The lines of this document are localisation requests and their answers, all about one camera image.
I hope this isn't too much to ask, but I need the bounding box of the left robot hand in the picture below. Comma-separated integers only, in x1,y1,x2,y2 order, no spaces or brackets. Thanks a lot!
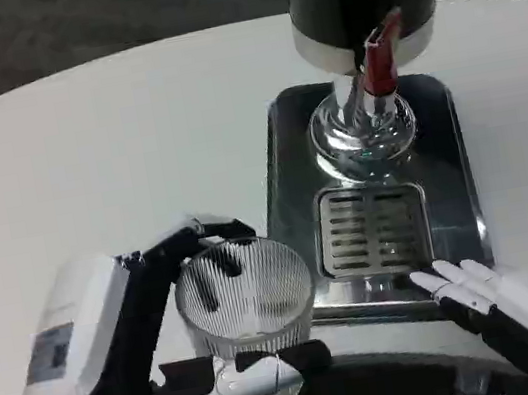
0,193,339,395

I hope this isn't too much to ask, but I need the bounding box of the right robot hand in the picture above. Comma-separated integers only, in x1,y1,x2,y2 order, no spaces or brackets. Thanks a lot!
408,244,528,395

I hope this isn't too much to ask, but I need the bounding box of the clear ribbed glass cup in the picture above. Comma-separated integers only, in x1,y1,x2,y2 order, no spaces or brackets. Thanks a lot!
166,228,332,395

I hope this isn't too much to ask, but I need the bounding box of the slotted steel drip grid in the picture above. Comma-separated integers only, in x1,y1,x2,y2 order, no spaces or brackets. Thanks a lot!
304,172,438,286

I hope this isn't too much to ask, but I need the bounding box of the steel drip tray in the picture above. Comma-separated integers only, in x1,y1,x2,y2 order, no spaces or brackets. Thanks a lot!
244,57,501,345

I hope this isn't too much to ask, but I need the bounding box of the red tap lever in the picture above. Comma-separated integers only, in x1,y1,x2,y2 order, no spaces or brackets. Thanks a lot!
350,6,415,99

